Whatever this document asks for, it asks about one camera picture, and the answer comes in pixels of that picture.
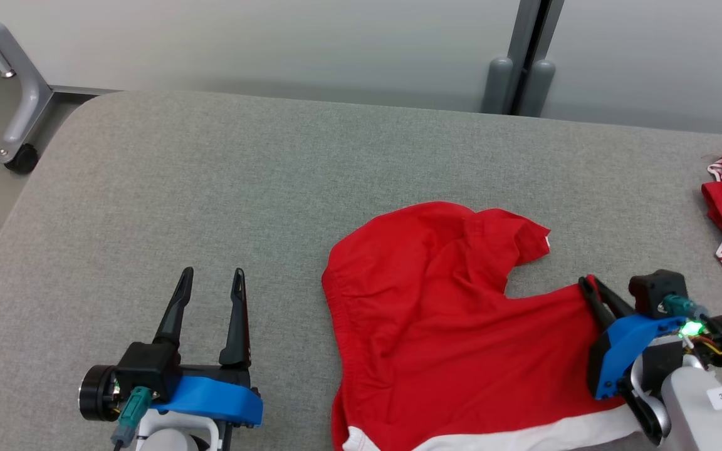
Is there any grey partition post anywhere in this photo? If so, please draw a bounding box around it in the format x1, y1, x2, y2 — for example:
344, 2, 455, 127
506, 0, 565, 117

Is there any grey partition foot cap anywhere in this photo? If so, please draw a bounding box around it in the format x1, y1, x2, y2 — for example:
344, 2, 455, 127
483, 56, 515, 115
518, 58, 556, 118

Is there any red shorts white hem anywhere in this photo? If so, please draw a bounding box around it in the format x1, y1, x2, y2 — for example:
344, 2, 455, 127
322, 200, 650, 451

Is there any teal right camera cable connector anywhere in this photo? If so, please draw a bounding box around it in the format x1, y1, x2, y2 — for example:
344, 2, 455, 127
662, 294, 704, 321

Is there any grey metal stand leg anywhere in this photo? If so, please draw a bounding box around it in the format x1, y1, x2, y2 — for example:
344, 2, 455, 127
0, 0, 117, 165

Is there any teal left camera cable connector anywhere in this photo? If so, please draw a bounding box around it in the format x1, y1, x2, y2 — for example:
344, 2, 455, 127
112, 386, 152, 447

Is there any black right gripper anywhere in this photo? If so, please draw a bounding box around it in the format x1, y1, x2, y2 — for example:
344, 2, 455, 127
578, 276, 691, 389

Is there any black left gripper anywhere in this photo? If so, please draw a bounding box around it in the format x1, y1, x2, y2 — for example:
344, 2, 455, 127
154, 267, 253, 385

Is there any teal camera cable connector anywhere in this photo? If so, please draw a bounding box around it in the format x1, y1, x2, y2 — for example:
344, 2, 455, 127
662, 294, 704, 321
112, 386, 152, 447

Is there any black caster wheel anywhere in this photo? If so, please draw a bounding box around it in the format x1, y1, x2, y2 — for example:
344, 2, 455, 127
4, 144, 39, 175

